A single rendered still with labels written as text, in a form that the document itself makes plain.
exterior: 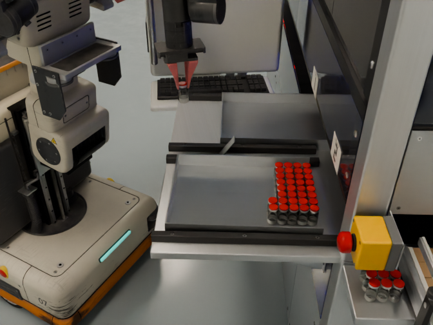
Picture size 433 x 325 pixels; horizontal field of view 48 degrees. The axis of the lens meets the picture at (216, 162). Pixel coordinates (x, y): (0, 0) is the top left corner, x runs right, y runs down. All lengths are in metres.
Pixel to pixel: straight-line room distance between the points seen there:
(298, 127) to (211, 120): 0.26
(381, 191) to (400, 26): 0.31
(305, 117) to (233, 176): 0.37
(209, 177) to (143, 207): 0.88
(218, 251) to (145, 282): 1.13
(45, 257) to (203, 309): 0.65
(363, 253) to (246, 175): 0.44
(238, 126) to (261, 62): 0.53
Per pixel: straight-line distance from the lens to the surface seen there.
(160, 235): 1.05
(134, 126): 3.12
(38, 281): 1.88
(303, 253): 1.05
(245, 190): 1.18
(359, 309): 0.98
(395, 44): 0.78
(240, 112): 1.49
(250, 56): 1.88
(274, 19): 1.84
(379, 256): 0.91
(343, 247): 0.91
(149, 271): 2.18
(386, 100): 0.82
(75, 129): 1.62
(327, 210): 1.16
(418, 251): 1.05
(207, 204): 1.14
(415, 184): 0.94
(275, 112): 1.50
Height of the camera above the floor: 1.63
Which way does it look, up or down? 36 degrees down
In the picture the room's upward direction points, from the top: straight up
